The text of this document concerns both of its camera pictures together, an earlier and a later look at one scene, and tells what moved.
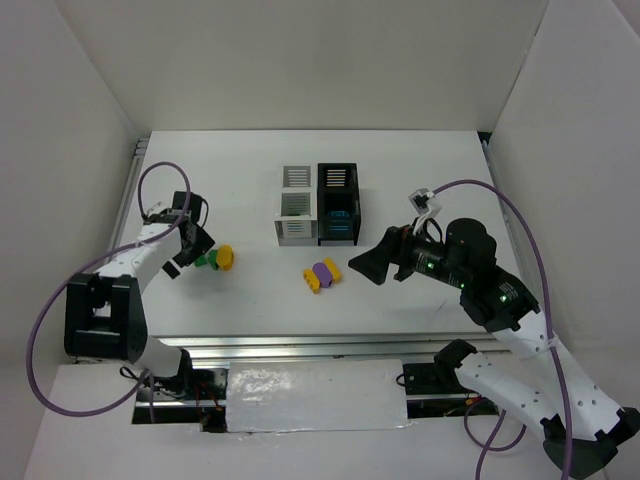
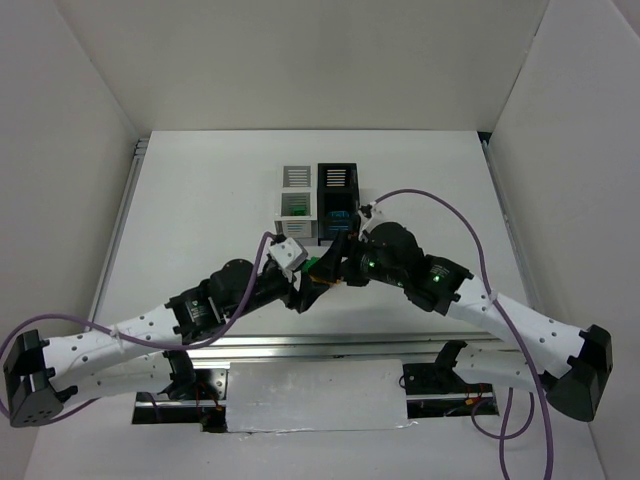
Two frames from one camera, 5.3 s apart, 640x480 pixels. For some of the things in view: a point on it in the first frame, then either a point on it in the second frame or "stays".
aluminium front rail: (415, 350) stays
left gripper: (195, 240) to (298, 292)
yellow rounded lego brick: (225, 256) to (336, 282)
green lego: (211, 258) to (310, 261)
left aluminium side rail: (140, 149) stays
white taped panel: (316, 395) stays
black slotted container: (338, 202) stays
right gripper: (398, 252) to (350, 262)
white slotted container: (298, 223) stays
